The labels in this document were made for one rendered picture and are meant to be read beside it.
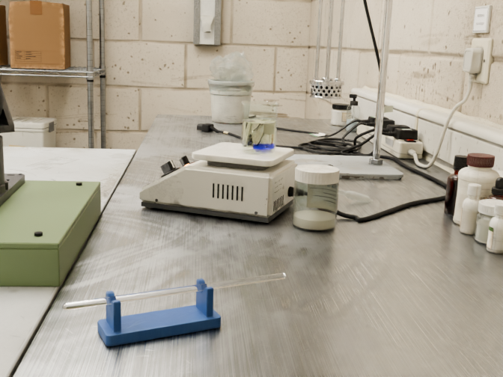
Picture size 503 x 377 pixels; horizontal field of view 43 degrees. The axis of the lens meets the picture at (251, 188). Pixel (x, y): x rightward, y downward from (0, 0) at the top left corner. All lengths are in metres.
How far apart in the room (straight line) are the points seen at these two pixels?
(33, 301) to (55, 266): 0.04
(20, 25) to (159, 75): 0.71
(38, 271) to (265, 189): 0.33
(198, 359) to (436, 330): 0.21
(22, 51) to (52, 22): 0.18
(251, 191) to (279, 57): 2.46
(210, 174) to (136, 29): 2.44
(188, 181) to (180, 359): 0.42
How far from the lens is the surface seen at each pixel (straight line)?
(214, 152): 0.90
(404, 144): 1.47
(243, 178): 0.87
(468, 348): 0.58
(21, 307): 0.63
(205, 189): 0.89
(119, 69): 3.30
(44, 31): 2.99
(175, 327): 0.55
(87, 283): 0.67
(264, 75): 3.30
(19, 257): 0.66
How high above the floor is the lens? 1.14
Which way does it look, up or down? 13 degrees down
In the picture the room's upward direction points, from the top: 2 degrees clockwise
